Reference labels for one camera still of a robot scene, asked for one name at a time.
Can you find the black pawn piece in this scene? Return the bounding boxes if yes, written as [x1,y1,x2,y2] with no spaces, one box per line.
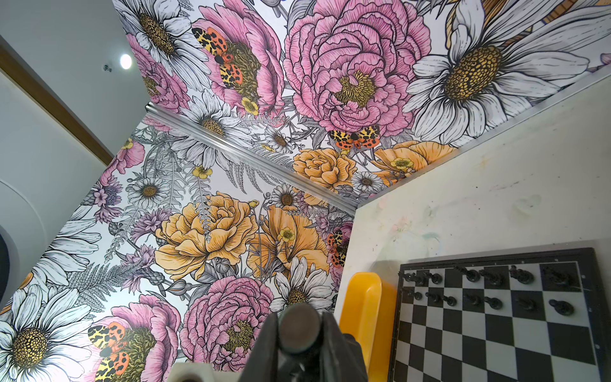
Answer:
[549,299,574,316]

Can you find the black white chessboard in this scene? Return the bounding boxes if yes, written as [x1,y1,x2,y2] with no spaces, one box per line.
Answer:
[388,248,610,381]

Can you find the yellow plastic tray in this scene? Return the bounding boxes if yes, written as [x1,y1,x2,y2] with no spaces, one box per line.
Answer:
[340,272,397,382]

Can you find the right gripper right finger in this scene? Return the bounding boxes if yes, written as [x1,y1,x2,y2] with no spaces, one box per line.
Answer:
[321,312,369,382]

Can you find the black knight chess piece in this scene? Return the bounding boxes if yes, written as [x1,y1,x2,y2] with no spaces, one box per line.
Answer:
[509,265,535,285]

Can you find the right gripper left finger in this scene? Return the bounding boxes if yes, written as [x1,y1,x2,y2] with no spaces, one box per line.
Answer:
[239,313,278,382]

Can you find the black king chess piece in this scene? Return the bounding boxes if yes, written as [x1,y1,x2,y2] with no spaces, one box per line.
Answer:
[454,266,481,283]

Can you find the black rook corner piece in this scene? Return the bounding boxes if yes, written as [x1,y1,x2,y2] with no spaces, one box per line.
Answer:
[542,267,572,288]

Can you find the black bishop chess piece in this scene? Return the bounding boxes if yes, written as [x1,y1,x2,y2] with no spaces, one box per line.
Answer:
[478,270,504,288]

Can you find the black pawn on board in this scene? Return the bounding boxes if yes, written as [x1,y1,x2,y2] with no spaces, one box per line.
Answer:
[516,297,536,312]

